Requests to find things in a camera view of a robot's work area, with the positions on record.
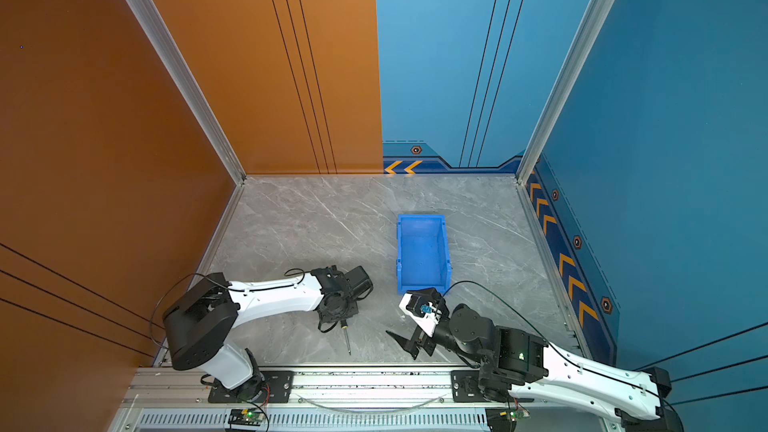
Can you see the black yellow screwdriver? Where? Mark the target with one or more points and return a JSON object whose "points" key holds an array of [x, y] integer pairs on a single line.
{"points": [[345, 332]]}

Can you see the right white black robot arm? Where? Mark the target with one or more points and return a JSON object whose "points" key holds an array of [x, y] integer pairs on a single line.
{"points": [[514, 364]]}

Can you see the right small circuit board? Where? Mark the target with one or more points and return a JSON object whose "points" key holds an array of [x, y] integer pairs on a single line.
{"points": [[504, 419]]}

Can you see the left aluminium corner post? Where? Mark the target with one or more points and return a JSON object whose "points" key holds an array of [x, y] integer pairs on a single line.
{"points": [[161, 39]]}

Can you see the left green circuit board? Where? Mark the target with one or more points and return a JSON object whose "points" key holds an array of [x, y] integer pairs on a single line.
{"points": [[247, 419]]}

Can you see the right aluminium corner post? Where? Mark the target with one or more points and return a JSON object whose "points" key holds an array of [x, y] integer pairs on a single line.
{"points": [[583, 41]]}

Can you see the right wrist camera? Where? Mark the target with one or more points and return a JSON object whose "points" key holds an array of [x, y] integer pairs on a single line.
{"points": [[423, 302]]}

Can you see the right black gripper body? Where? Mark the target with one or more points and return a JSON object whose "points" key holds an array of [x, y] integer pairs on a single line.
{"points": [[423, 335]]}

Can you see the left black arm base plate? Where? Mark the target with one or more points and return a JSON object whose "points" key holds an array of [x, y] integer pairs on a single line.
{"points": [[268, 387]]}

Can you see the aluminium front rail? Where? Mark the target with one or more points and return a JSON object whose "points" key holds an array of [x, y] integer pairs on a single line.
{"points": [[336, 398]]}

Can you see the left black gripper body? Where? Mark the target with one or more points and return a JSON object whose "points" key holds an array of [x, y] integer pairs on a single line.
{"points": [[350, 310]]}

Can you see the aluminium corner post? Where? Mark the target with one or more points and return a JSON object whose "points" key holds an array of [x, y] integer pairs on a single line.
{"points": [[161, 39], [583, 41]]}

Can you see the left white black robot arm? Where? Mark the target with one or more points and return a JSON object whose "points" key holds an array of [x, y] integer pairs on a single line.
{"points": [[199, 323]]}

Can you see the blue plastic bin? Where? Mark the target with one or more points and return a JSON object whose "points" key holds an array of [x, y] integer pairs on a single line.
{"points": [[423, 259]]}

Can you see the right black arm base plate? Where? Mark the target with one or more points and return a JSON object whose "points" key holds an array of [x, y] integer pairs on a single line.
{"points": [[465, 385]]}

